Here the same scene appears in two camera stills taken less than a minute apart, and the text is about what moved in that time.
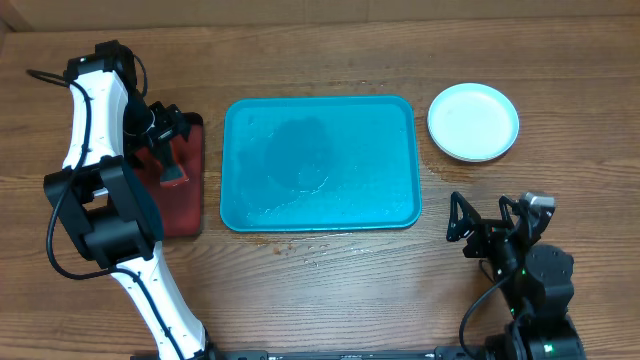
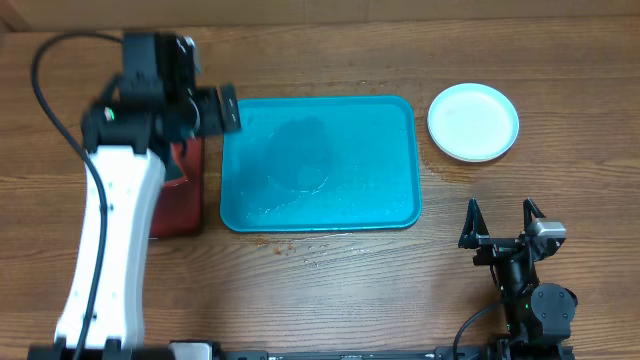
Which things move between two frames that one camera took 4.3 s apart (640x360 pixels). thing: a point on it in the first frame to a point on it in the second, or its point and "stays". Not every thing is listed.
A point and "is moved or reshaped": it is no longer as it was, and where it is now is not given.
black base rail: (441, 354) stays
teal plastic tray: (319, 163) stays
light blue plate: (474, 122) stays
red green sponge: (172, 175) is moved or reshaped
